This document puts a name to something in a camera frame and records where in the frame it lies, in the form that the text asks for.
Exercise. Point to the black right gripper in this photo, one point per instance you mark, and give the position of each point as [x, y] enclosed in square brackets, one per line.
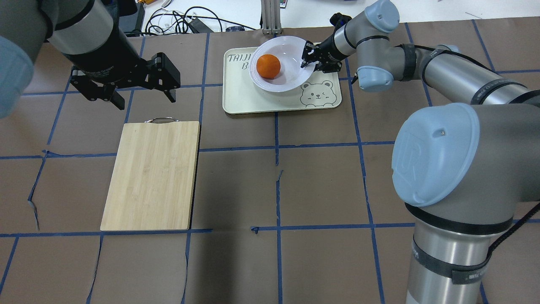
[328, 49]

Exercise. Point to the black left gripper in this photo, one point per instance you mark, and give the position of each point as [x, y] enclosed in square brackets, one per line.
[102, 56]

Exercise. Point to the white round plate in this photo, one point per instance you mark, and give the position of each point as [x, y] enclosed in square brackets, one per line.
[288, 50]

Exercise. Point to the orange fruit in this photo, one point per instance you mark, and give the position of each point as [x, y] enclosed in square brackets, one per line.
[268, 66]

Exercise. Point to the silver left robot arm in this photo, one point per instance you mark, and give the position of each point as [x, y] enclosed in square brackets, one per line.
[87, 33]

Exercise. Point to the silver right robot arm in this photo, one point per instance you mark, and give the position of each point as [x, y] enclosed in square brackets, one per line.
[461, 168]

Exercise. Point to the cream bear tray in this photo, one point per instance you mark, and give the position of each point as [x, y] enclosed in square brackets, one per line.
[240, 95]

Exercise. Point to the bamboo cutting board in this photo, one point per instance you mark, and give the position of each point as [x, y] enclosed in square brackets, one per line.
[153, 179]

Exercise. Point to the aluminium frame post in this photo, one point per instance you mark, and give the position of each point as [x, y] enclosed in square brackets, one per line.
[271, 17]

